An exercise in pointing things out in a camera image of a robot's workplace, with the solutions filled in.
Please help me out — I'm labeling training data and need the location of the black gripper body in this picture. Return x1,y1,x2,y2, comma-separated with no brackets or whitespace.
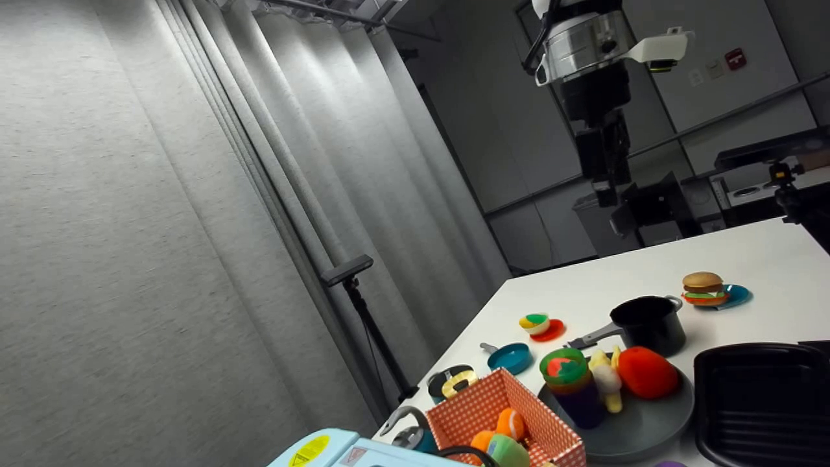
560,58,637,189

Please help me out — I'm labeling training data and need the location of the black pot with grey handle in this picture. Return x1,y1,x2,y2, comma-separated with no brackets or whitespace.
567,292,691,358

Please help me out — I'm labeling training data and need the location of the grey cabinet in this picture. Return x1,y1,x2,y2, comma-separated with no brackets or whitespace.
573,192,629,256

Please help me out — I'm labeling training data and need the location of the toy burger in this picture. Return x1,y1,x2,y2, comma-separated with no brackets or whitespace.
681,270,731,311

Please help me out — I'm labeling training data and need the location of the dark background desk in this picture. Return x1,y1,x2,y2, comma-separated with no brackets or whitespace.
710,126,830,204

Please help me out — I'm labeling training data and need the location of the green yellow toy food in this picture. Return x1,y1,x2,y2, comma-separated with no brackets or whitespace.
516,311,552,339

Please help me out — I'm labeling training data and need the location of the red plate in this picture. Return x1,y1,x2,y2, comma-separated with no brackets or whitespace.
526,315,572,345

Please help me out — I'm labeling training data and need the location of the small teal plate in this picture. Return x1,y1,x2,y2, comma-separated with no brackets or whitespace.
682,283,755,311

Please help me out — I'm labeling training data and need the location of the multicoloured toy ball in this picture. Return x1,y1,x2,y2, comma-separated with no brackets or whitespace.
537,345,594,396

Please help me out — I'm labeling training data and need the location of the red orange plush ball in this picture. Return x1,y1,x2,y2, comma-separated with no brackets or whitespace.
616,345,682,402

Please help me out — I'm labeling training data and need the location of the yellow white plush toy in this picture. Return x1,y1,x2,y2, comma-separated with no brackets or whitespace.
586,345,629,414

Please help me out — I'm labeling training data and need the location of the blue teal plate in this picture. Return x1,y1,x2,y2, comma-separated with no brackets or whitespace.
486,339,537,378

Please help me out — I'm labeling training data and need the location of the dark purple cup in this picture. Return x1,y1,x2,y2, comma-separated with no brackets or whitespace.
556,384,609,431

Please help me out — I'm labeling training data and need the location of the grey round plate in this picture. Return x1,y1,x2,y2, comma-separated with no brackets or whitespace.
537,365,699,463

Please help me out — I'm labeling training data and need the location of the small yellow toy item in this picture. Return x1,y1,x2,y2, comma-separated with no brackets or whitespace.
441,370,478,400

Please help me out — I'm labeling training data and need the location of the red checkered basket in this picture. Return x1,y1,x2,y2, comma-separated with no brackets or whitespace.
426,367,589,467

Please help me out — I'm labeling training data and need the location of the black ridged baking tray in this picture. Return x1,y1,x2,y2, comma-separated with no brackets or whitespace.
694,339,830,467

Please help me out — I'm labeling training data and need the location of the black tripod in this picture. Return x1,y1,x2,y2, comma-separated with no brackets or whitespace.
343,275,421,405

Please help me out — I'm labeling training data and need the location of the small orange toy fruit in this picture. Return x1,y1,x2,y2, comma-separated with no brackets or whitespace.
467,428,499,453

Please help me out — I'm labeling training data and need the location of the green toy fruit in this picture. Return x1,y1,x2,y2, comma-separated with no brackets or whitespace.
486,432,535,467

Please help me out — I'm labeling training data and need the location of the light blue toy oven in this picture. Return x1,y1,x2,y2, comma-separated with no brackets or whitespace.
267,424,476,467

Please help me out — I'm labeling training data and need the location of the white curtain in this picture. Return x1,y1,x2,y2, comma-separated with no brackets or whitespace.
0,0,513,467

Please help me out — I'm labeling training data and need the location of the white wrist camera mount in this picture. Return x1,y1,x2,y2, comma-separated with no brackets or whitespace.
624,22,699,75

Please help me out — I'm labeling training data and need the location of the black camera stand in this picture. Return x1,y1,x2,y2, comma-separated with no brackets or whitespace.
768,158,830,254

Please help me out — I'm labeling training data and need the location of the black camera on tripod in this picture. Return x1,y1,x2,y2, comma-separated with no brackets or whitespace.
321,250,377,287

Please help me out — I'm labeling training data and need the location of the ceiling curtain rail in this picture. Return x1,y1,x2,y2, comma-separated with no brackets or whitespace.
258,0,410,27

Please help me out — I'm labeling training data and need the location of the utensil with curved handle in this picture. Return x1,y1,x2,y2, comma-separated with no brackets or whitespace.
377,405,441,458

